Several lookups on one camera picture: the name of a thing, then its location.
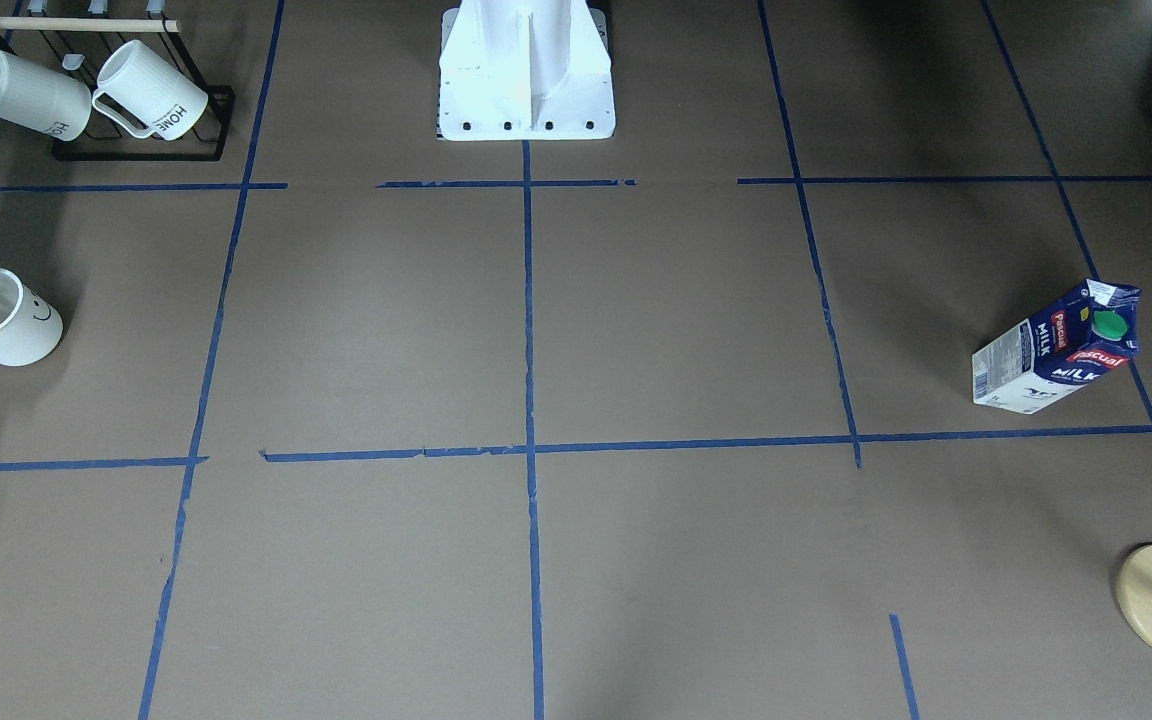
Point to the white smiley face mug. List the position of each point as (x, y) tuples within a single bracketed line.
[(30, 328)]

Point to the black wire mug rack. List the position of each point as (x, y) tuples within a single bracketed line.
[(77, 37)]

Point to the blue Pascual milk carton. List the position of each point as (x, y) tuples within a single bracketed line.
[(1089, 332)]

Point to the white ribbed HOME mug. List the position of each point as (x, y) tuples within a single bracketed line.
[(42, 99)]

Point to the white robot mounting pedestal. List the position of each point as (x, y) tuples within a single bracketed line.
[(525, 71)]

